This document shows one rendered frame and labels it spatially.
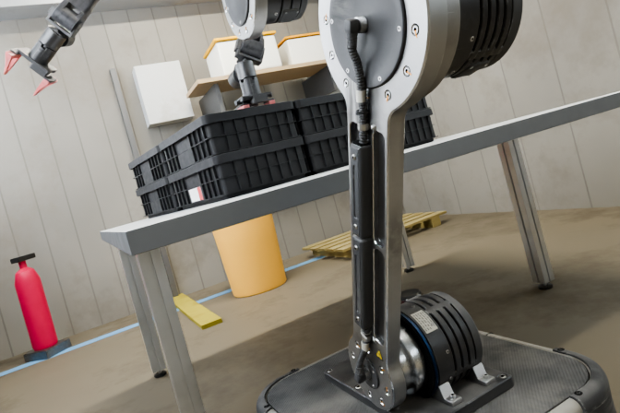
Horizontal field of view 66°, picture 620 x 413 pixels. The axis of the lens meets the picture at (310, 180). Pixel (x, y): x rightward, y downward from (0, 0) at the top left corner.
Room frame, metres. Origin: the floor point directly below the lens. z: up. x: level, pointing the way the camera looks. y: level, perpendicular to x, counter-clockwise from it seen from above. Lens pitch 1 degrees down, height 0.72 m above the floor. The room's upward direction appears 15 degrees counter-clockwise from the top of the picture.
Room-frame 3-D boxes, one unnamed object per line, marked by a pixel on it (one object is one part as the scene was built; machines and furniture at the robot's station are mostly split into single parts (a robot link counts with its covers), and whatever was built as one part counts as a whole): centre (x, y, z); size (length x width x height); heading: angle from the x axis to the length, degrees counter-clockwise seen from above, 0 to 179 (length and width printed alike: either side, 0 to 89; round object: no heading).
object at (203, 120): (1.51, 0.22, 0.92); 0.40 x 0.30 x 0.02; 35
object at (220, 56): (3.91, 0.27, 1.71); 0.52 x 0.44 x 0.29; 115
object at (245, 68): (1.46, 0.10, 1.06); 0.07 x 0.06 x 0.07; 26
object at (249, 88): (1.46, 0.10, 1.00); 0.10 x 0.07 x 0.07; 118
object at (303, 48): (4.15, -0.24, 1.69); 0.44 x 0.37 x 0.24; 115
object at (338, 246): (4.04, -0.40, 0.05); 1.08 x 0.72 x 0.10; 115
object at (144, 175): (1.83, 0.45, 0.87); 0.40 x 0.30 x 0.11; 35
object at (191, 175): (1.51, 0.22, 0.76); 0.40 x 0.30 x 0.12; 35
